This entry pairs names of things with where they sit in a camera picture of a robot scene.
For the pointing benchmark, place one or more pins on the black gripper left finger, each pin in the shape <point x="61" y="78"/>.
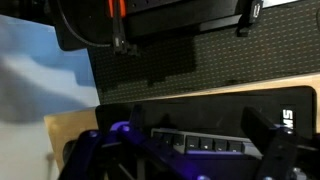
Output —
<point x="110" y="146"/>

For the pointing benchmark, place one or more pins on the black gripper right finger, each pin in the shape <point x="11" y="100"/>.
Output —
<point x="283" y="153"/>

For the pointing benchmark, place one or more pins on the black clamp bracket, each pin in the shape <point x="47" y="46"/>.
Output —
<point x="249" y="18"/>

